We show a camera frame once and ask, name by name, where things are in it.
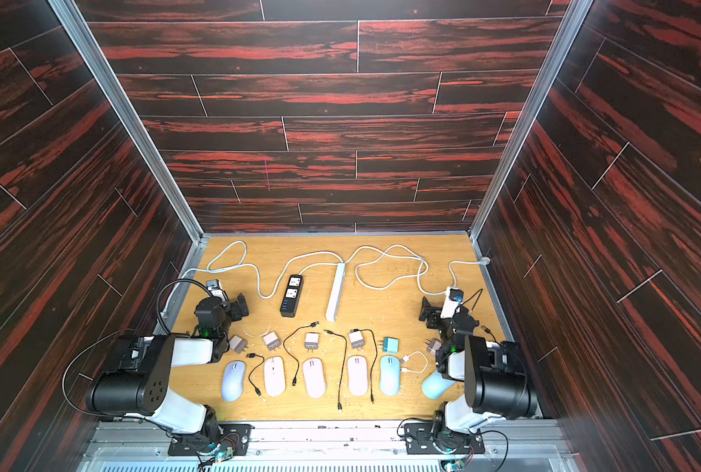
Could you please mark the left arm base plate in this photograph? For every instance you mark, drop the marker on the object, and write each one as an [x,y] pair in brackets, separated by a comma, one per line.
[230,439]

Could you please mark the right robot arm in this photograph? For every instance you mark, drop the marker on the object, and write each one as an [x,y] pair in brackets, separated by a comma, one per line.
[496,384]

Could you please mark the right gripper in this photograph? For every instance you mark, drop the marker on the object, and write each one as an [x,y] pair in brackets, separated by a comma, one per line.
[437,310]

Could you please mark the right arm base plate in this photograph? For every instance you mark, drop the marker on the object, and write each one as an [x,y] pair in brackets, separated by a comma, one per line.
[429,437]

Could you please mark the pink charger adapter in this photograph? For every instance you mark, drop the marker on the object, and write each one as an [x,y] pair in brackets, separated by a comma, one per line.
[272,341]
[237,344]

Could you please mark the white mouse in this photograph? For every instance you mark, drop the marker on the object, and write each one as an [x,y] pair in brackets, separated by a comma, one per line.
[233,381]

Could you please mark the light blue mouse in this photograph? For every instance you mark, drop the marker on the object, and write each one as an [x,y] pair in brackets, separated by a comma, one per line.
[435,385]
[390,375]

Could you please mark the pink adapter end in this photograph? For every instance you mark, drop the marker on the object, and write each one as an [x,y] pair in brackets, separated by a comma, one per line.
[433,345]

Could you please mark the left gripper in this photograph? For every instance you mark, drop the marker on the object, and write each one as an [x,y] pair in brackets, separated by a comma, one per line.
[233,309]

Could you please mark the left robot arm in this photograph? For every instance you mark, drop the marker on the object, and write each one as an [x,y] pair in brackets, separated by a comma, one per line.
[135,379]

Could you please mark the white power strip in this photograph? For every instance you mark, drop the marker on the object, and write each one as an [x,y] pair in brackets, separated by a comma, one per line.
[336,291]

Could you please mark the pink mouse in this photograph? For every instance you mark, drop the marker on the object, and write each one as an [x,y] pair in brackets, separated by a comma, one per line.
[313,373]
[358,377]
[274,376]

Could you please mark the black power strip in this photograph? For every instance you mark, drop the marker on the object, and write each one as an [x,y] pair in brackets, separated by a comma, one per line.
[290,299]

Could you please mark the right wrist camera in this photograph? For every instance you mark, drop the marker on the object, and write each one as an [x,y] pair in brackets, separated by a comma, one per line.
[453,301]

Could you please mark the teal adapter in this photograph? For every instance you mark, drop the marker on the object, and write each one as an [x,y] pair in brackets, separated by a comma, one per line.
[390,345]

